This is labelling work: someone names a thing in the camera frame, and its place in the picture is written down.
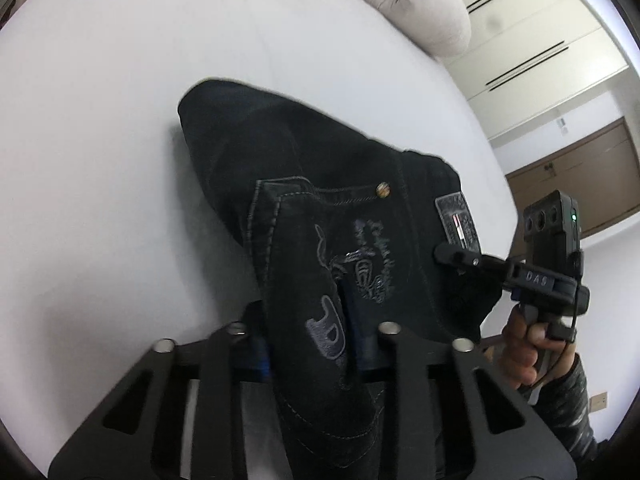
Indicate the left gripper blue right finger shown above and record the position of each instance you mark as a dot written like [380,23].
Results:
[407,365]

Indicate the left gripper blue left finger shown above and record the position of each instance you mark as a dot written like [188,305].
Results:
[234,354]

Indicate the black denim pants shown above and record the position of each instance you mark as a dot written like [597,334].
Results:
[341,231]

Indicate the right forearm black sleeve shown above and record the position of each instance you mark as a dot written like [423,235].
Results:
[563,405]

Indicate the person's right hand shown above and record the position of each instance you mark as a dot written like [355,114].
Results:
[523,345]

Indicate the brown wooden door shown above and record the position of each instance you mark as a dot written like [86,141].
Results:
[601,172]

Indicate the cream wardrobe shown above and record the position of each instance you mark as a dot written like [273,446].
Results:
[527,57]

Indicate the black tracker camera box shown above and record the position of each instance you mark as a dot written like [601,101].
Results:
[552,235]

